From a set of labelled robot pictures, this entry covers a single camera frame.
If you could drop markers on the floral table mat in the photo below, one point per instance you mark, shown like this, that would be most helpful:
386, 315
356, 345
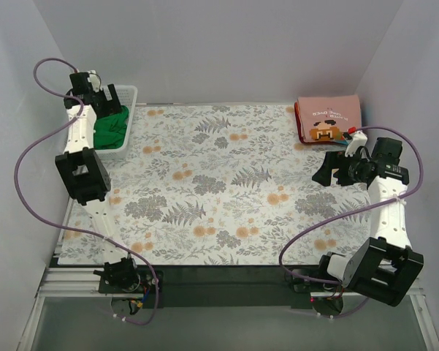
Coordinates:
229, 185

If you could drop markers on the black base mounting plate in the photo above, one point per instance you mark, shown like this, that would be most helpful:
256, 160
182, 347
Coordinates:
230, 286

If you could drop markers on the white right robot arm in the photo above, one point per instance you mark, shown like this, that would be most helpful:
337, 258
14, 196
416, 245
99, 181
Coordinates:
385, 266

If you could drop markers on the pink folded t shirt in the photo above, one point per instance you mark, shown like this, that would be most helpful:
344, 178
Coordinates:
325, 119

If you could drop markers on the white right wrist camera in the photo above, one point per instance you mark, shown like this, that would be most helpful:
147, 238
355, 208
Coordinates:
355, 141

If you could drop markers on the aluminium rail frame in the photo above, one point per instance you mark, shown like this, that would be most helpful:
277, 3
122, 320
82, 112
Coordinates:
79, 317

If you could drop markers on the green t shirt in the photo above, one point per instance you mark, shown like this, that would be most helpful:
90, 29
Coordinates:
110, 131

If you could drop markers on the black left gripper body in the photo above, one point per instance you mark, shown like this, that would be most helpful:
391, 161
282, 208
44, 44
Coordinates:
107, 103

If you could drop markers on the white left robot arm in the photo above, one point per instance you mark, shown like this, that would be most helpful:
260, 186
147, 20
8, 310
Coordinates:
87, 180

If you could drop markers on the red folded t shirt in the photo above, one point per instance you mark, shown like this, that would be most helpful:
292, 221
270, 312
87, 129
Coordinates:
301, 135

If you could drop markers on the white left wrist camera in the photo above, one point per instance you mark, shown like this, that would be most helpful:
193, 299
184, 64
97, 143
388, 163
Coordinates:
95, 80

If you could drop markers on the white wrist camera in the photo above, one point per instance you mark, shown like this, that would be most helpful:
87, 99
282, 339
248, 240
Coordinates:
355, 141
95, 80

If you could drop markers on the white plastic basket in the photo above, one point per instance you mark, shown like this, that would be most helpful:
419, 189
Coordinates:
127, 96

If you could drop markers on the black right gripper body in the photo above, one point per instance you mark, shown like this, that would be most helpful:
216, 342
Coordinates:
336, 169

